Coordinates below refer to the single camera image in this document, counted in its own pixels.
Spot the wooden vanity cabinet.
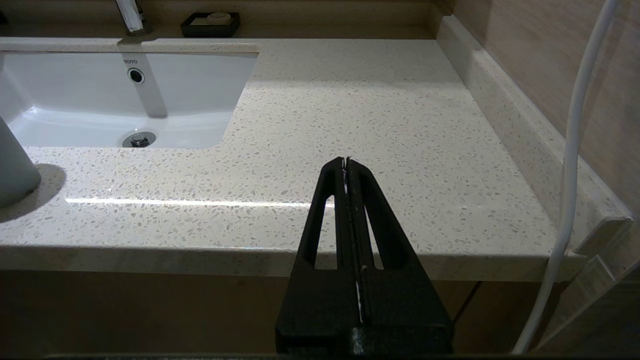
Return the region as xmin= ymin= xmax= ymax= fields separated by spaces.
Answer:
xmin=0 ymin=270 xmax=566 ymax=356

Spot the round beige soap bar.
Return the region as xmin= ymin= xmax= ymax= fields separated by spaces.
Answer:
xmin=192 ymin=13 xmax=233 ymax=26

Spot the chrome faucet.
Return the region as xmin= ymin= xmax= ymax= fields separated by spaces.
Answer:
xmin=115 ymin=0 xmax=152 ymax=37

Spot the grey cup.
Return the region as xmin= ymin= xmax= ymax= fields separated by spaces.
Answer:
xmin=0 ymin=116 xmax=42 ymax=208

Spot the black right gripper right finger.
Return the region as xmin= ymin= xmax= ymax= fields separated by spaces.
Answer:
xmin=347 ymin=157 xmax=455 ymax=356

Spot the white cable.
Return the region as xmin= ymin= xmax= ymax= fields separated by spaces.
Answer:
xmin=512 ymin=0 xmax=621 ymax=355

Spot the white ceramic sink basin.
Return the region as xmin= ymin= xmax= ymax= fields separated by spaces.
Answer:
xmin=0 ymin=51 xmax=261 ymax=149

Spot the chrome sink drain stopper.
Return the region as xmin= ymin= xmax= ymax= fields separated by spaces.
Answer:
xmin=122 ymin=131 xmax=157 ymax=148

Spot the black soap dish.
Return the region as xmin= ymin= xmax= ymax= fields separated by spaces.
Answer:
xmin=180 ymin=12 xmax=241 ymax=38

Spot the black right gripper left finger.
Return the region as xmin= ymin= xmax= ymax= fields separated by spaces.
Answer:
xmin=276 ymin=158 xmax=362 ymax=356

